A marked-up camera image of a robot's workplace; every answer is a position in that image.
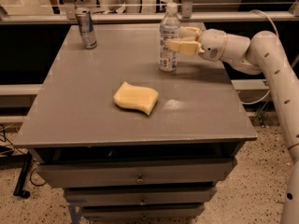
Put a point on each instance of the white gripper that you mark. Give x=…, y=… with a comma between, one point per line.
x=212, y=45

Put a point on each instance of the clear plastic bottle blue label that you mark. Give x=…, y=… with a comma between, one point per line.
x=169, y=30

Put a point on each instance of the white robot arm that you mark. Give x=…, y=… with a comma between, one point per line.
x=264, y=54

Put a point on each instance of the yellow sponge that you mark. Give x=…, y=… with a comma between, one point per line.
x=136, y=98

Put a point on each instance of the silver blue drink can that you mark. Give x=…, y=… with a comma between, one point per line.
x=85, y=25

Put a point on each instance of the grey metal railing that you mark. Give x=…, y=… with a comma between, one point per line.
x=39, y=11

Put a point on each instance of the grey drawer cabinet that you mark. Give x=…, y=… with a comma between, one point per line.
x=124, y=139

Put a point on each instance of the top grey drawer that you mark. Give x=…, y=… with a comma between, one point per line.
x=91, y=175

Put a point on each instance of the grey drawer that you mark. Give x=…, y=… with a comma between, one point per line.
x=143, y=212
x=140, y=196
x=91, y=175

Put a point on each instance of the bottom grey drawer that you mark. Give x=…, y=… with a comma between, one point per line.
x=143, y=212

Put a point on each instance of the middle grey drawer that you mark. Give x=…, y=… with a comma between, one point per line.
x=140, y=196

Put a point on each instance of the black stand foot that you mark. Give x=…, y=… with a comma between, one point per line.
x=25, y=161

